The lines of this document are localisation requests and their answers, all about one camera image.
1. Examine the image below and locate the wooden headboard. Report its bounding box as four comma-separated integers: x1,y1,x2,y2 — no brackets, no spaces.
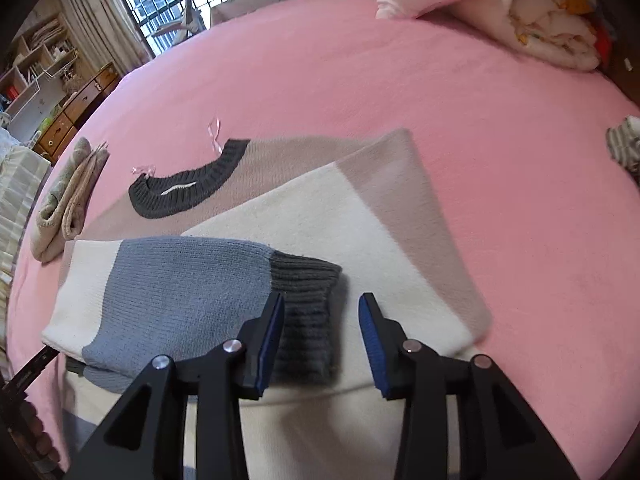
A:
592,0,640,93

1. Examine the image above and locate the green patterned folded garment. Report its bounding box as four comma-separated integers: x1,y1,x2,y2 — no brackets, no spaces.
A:
30,137,92,263

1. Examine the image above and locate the wooden desk with drawers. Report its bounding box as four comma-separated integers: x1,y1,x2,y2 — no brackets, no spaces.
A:
32,62,122,165

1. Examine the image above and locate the person's left hand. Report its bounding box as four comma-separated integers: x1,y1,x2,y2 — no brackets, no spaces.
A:
7,400,63,476

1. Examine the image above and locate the pink bed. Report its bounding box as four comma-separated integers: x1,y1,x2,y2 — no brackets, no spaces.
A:
5,0,640,480

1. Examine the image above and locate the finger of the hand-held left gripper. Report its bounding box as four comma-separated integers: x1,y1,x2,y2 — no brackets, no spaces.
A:
29,345,59,377

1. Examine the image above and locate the striped knit sweater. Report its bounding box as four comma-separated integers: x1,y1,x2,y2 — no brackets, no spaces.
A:
41,119,493,480

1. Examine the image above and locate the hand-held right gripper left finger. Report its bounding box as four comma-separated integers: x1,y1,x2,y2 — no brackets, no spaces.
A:
65,291,286,480

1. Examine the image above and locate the black white striped garment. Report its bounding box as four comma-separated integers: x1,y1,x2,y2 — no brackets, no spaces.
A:
606,127,640,183

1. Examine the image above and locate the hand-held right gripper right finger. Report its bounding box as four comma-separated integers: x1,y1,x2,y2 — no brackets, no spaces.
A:
357,292,581,480

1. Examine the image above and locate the beige curtain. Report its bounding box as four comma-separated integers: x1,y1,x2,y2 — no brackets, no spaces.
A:
54,0,152,73

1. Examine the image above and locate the cartoon print folded quilt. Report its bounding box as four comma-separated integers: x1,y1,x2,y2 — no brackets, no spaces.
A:
450,0,602,72

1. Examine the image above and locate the white folded garment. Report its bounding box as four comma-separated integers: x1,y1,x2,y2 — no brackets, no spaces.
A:
617,116,640,148

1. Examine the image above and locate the grey office chair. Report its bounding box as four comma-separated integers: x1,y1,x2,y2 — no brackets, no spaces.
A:
150,0,207,45

